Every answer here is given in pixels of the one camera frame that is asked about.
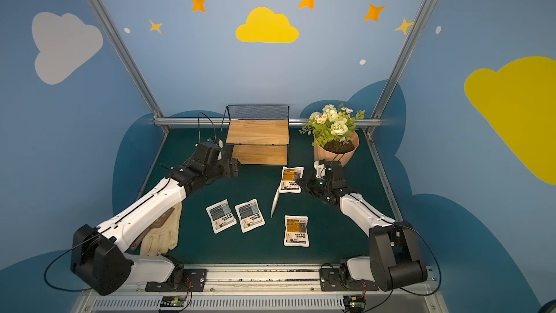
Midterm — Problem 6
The beige work glove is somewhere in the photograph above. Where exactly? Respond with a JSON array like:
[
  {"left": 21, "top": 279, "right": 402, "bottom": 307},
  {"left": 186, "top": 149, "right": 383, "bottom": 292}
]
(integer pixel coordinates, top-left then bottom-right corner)
[{"left": 140, "top": 202, "right": 182, "bottom": 256}]

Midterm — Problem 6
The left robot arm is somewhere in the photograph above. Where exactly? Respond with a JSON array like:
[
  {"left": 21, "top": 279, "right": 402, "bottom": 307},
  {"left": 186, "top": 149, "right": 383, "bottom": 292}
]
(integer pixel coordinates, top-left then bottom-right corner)
[{"left": 69, "top": 142, "right": 240, "bottom": 296}]

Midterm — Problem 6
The orange coffee bag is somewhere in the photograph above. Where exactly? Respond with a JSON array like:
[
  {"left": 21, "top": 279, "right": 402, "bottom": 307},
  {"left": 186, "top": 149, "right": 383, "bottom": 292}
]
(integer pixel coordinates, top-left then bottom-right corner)
[
  {"left": 270, "top": 188, "right": 280, "bottom": 218},
  {"left": 278, "top": 167, "right": 304, "bottom": 194},
  {"left": 283, "top": 215, "right": 309, "bottom": 248}
]

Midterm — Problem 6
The left green circuit board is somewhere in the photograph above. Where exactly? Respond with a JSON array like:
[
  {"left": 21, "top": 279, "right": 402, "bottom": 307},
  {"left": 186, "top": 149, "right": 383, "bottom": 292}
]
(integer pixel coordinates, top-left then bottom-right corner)
[{"left": 159, "top": 296, "right": 187, "bottom": 312}]

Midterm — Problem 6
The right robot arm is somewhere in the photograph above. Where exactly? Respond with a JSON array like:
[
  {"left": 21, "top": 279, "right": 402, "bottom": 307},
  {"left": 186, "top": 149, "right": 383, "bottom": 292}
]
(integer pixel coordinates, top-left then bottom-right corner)
[{"left": 295, "top": 160, "right": 428, "bottom": 291}]

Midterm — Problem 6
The flower pot with white flowers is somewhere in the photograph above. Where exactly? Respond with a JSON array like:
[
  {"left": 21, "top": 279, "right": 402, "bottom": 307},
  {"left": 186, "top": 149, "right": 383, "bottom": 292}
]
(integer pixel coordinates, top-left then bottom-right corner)
[{"left": 299, "top": 104, "right": 366, "bottom": 166}]

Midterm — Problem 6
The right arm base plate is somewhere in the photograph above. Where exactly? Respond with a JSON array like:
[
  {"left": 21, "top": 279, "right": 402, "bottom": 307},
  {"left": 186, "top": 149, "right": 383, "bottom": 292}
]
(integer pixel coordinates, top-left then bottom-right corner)
[{"left": 319, "top": 265, "right": 378, "bottom": 292}]

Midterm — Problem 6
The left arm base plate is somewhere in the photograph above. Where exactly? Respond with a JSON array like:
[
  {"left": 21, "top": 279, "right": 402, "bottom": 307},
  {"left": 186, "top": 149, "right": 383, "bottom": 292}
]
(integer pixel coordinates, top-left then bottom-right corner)
[{"left": 145, "top": 267, "right": 208, "bottom": 292}]

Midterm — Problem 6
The grey coffee bag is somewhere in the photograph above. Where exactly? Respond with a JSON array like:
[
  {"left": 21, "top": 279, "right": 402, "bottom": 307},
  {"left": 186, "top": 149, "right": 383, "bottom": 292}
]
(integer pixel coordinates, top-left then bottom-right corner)
[
  {"left": 206, "top": 199, "right": 237, "bottom": 234},
  {"left": 235, "top": 199, "right": 265, "bottom": 233}
]

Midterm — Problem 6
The brown slotted spatula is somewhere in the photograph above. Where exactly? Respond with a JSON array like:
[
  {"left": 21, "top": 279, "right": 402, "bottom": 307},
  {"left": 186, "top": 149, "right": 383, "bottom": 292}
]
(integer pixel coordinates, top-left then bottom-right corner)
[{"left": 130, "top": 208, "right": 174, "bottom": 251}]

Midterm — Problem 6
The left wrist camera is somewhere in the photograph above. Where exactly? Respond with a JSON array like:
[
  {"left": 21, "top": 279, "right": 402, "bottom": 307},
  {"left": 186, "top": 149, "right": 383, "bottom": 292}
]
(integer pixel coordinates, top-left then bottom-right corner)
[{"left": 214, "top": 137, "right": 224, "bottom": 160}]

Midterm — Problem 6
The right green circuit board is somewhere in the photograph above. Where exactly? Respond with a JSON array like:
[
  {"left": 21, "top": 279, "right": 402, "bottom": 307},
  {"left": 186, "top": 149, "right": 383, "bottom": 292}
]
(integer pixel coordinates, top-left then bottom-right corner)
[{"left": 343, "top": 296, "right": 366, "bottom": 313}]

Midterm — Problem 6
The green circuit board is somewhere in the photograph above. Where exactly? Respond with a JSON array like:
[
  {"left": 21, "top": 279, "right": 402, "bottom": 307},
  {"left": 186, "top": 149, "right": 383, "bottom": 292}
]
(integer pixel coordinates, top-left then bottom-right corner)
[
  {"left": 343, "top": 296, "right": 366, "bottom": 313},
  {"left": 159, "top": 296, "right": 187, "bottom": 312}
]

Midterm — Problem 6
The two-tier wooden wire shelf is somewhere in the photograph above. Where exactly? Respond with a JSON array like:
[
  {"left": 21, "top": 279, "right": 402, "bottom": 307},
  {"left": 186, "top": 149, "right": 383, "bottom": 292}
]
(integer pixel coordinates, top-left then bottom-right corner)
[{"left": 224, "top": 104, "right": 290, "bottom": 166}]

